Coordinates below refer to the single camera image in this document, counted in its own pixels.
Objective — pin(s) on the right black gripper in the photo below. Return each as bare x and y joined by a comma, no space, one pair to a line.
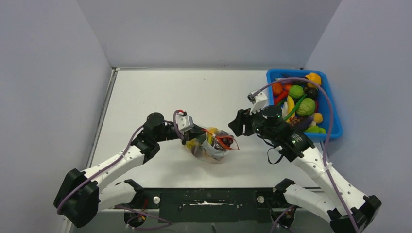
243,119

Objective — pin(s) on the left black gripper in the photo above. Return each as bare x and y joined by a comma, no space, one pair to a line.
194,132

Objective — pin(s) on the toy yellow mango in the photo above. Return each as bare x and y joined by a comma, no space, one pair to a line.
192,144

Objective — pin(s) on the toy dark passion fruit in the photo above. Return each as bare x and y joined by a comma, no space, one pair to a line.
197,151

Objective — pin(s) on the clear zip top bag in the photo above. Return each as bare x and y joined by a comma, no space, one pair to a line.
213,152

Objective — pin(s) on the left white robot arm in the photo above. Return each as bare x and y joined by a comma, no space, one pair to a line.
83,194

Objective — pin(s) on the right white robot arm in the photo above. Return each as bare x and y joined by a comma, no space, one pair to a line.
343,206

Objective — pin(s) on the toy red chili pepper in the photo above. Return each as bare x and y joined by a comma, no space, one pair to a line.
283,95

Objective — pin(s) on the toy yellow banana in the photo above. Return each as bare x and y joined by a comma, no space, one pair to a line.
291,109

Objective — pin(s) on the toy green chili pepper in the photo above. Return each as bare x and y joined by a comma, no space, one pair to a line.
284,107

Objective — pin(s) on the toy green custard apple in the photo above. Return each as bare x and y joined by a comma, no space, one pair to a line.
296,92

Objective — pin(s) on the toy light green cabbage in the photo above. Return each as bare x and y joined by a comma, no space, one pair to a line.
306,108

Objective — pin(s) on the blue plastic bin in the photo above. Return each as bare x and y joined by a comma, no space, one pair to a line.
323,108

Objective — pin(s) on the toy green lime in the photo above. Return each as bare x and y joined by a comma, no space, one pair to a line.
316,129

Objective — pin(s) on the toy small yellow fruit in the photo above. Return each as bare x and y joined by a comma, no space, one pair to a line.
317,118

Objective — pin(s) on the toy dark avocado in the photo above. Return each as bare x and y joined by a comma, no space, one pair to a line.
311,93

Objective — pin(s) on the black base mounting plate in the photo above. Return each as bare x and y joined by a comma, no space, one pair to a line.
201,205

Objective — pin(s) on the toy orange bell pepper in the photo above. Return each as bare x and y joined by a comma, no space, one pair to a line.
314,77

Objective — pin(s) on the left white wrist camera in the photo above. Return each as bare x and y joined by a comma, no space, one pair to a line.
184,122

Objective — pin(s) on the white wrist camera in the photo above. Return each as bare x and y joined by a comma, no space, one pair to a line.
184,122
258,99

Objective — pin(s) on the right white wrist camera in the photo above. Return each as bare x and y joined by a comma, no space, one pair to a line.
258,99

